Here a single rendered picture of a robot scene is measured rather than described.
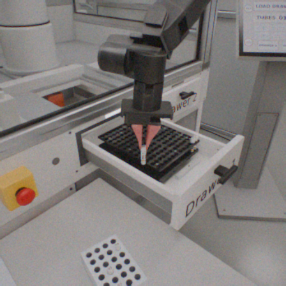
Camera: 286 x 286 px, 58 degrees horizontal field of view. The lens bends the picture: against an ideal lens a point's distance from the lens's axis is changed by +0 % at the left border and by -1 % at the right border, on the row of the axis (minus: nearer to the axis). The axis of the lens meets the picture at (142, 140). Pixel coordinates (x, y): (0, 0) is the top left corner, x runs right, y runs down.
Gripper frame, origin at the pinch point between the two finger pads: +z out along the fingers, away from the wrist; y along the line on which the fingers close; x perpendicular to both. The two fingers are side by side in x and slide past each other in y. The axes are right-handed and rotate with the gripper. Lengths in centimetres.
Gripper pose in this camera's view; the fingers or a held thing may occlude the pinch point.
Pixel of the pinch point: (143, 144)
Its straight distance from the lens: 56.5
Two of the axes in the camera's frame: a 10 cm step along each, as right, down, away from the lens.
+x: 0.1, 5.1, -8.6
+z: -0.7, 8.6, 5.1
